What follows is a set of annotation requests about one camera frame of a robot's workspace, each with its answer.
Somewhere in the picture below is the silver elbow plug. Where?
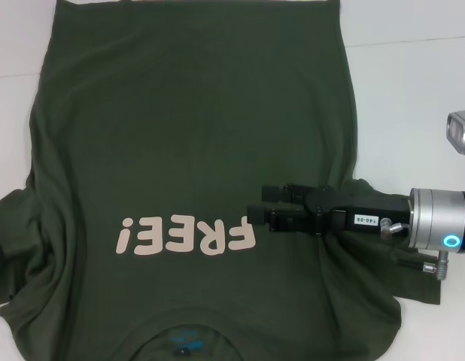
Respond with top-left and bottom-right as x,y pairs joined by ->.
381,217 -> 410,238

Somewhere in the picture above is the dark green printed T-shirt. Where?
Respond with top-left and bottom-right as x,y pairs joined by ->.
0,0 -> 442,361

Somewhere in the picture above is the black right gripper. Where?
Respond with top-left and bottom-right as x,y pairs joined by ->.
246,182 -> 413,238

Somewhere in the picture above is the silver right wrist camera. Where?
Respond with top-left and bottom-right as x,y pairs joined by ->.
445,108 -> 465,159

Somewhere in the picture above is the silver threaded cable connector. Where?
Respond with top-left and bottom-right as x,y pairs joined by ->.
422,250 -> 450,281

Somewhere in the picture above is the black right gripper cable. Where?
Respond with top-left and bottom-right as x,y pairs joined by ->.
396,257 -> 425,272

